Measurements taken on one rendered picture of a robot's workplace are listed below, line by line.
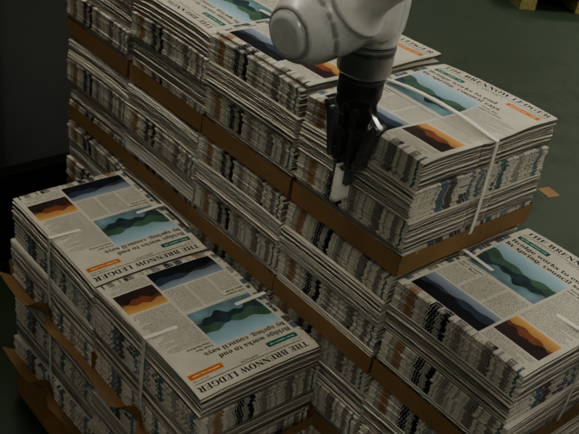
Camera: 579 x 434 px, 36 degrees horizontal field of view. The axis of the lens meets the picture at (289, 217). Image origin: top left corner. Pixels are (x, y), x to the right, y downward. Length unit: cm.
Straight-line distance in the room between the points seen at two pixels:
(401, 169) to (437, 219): 12
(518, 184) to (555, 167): 233
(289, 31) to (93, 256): 86
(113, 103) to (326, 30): 107
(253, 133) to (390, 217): 38
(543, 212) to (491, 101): 196
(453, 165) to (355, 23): 39
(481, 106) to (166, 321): 72
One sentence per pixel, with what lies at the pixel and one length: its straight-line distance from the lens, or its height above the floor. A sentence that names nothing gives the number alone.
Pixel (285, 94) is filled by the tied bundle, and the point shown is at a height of 103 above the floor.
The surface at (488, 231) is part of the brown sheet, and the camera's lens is 173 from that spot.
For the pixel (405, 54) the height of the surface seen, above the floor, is 107.
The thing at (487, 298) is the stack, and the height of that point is 83.
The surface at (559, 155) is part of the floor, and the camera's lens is 416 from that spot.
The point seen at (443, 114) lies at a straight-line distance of 164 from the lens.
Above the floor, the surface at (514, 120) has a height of 106.
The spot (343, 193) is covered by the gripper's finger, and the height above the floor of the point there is 94.
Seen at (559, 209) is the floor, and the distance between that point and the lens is 372.
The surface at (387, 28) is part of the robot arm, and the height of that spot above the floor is 126.
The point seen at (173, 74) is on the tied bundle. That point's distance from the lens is 197.
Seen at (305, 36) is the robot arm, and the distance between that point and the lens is 122.
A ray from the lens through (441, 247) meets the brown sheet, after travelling 162.
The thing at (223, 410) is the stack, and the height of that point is 55.
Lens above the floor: 172
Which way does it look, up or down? 32 degrees down
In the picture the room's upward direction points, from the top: 9 degrees clockwise
